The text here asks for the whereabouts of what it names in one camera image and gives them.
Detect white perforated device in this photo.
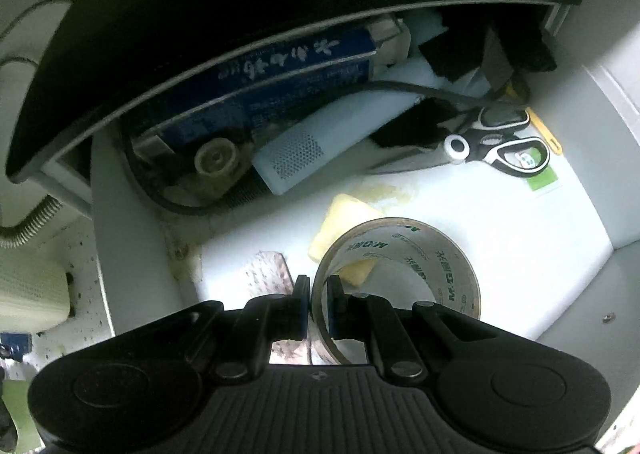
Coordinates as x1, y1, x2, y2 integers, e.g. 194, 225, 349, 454
251, 78, 426, 195

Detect small beige box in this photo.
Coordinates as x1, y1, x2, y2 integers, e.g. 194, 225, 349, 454
370, 16, 413, 67

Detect black cloth piece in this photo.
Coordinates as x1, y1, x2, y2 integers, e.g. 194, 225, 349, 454
417, 26, 558, 84

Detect black and white scissors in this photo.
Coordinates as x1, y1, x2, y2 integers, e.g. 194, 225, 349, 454
370, 106, 551, 179

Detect clear packing tape roll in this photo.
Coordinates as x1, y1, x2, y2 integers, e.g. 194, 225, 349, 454
311, 217, 482, 365

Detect yellow plastic tool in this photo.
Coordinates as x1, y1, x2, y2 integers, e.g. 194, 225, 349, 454
525, 108, 563, 155

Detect green sticker label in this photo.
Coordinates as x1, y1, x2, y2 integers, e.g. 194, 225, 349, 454
525, 166, 561, 195

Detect long blue box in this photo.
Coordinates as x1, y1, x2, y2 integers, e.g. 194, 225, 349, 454
132, 22, 378, 155

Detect corrugated drain hose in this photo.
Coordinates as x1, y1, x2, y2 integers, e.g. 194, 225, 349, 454
0, 196, 63, 249

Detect black comb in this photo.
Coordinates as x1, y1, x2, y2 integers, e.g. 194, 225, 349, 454
220, 179, 273, 209

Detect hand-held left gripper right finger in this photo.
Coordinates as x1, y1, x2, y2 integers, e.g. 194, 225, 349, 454
327, 275, 501, 382

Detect black cable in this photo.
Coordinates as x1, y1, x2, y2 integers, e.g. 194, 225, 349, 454
122, 78, 526, 217

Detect beige round cap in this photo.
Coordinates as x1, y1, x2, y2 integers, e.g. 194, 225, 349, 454
194, 138, 241, 197

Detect cream ribbed appliance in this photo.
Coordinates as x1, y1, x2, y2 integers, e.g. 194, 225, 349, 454
0, 254, 71, 335

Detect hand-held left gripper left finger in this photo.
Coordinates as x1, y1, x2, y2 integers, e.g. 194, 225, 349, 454
120, 275, 311, 382

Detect white drawer with black front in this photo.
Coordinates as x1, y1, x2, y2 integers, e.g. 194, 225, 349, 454
37, 0, 640, 375

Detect brown patterned cloth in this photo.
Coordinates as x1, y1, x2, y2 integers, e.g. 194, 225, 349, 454
245, 250, 311, 365

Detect yellow sponge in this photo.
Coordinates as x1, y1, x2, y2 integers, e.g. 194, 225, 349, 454
307, 194, 386, 287

